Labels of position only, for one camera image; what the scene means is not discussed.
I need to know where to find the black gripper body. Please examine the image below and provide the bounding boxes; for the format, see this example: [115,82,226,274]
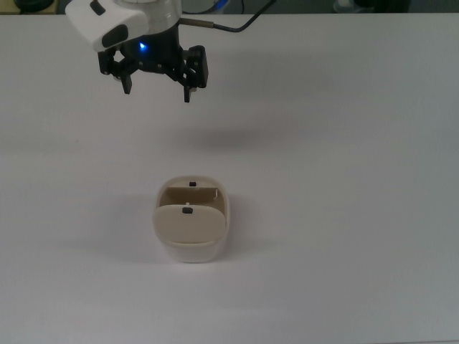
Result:
[120,24,186,76]

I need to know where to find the cream trash can lid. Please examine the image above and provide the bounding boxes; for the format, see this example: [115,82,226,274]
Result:
[153,203,227,247]

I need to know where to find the small cream trash can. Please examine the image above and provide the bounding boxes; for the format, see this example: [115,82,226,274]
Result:
[153,175,232,264]

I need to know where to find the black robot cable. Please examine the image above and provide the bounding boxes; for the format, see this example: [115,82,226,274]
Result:
[179,0,278,34]

